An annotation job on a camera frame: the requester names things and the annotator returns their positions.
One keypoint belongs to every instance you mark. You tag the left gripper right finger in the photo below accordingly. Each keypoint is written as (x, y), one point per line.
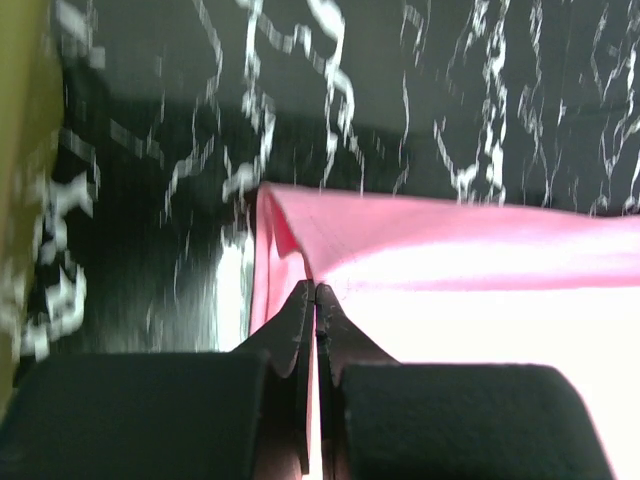
(384, 419)

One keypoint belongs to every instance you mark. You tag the light pink t-shirt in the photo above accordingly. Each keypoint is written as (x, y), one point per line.
(436, 281)

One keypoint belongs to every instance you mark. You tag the olive green plastic bin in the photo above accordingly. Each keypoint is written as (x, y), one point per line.
(31, 116)

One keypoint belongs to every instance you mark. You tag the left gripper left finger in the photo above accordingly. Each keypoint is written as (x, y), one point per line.
(236, 415)

